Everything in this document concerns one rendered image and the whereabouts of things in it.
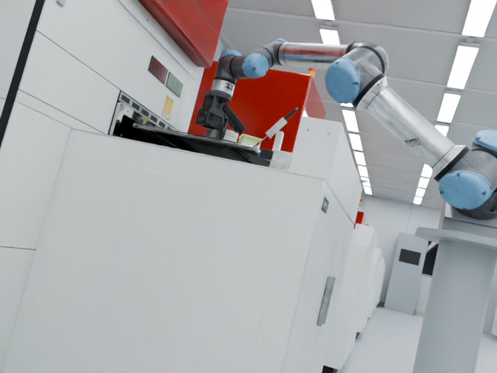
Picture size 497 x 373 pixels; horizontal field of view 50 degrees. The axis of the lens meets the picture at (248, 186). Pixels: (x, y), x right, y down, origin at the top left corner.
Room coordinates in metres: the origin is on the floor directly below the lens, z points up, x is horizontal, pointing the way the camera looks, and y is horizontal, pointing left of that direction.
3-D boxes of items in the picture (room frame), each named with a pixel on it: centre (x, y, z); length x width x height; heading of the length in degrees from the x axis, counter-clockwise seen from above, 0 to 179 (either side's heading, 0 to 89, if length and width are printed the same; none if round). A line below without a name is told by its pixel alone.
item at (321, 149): (1.44, -0.20, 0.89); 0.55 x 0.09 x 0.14; 163
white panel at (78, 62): (1.49, 0.40, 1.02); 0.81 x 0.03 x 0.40; 163
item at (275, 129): (1.81, -0.05, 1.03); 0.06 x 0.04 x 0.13; 73
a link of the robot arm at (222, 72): (1.77, 0.16, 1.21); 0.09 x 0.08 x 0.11; 45
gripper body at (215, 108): (1.76, 0.17, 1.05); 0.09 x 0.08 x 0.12; 126
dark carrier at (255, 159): (1.61, 0.13, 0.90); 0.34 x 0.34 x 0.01; 73
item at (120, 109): (1.65, 0.33, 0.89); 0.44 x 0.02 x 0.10; 163
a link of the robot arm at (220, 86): (1.77, 0.16, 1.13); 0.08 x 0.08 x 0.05
